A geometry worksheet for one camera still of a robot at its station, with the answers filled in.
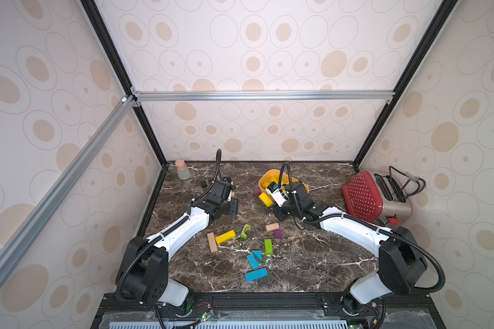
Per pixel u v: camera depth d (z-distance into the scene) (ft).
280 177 2.31
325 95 6.06
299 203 2.13
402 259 1.43
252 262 2.73
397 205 2.75
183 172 3.64
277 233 3.03
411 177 2.71
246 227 3.02
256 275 2.65
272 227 3.02
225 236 2.97
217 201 2.16
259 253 2.74
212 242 2.90
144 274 1.37
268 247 2.85
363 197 2.94
